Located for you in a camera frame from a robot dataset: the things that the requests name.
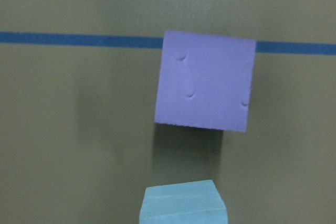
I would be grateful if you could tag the light blue foam block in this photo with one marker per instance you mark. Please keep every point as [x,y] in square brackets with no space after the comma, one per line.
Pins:
[191,202]

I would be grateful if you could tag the purple foam block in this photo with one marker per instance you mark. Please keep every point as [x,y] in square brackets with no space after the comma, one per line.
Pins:
[205,81]

